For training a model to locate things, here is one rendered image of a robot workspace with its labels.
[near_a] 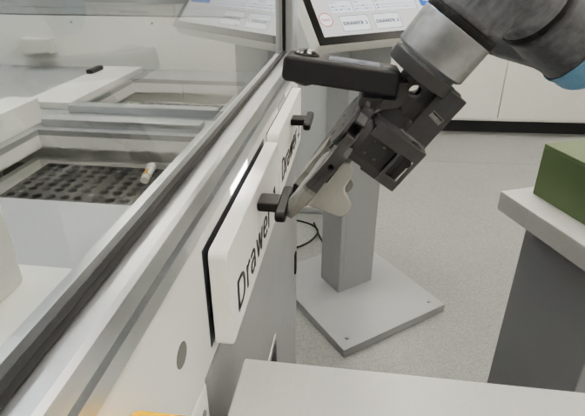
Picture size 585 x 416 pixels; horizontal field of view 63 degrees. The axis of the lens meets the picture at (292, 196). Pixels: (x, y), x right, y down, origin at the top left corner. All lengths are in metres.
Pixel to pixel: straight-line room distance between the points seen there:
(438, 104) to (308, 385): 0.31
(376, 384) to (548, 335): 0.56
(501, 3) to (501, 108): 3.29
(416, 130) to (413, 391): 0.27
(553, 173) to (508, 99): 2.79
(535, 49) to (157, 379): 0.43
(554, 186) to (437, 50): 0.56
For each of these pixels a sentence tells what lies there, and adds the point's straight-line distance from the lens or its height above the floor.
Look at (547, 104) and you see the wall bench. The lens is 3.85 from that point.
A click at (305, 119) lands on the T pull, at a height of 0.91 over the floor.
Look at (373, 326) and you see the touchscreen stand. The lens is 1.71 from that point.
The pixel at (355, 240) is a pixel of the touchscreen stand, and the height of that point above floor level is 0.25.
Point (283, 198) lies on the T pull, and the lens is 0.55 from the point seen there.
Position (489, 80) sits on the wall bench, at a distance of 3.66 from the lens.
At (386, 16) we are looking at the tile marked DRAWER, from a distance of 1.43.
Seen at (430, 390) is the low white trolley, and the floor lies 0.76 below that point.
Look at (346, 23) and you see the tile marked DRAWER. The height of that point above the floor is 1.01.
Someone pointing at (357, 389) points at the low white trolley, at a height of 0.76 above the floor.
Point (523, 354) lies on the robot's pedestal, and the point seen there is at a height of 0.44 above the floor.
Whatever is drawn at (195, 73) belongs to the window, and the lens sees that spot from 0.45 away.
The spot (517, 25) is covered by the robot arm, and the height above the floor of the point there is 1.11.
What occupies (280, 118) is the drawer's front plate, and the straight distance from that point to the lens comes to 0.78.
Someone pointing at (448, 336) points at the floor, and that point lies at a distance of 1.79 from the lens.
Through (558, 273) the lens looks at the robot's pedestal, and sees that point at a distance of 0.99.
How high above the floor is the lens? 1.16
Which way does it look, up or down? 27 degrees down
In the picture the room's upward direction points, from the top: straight up
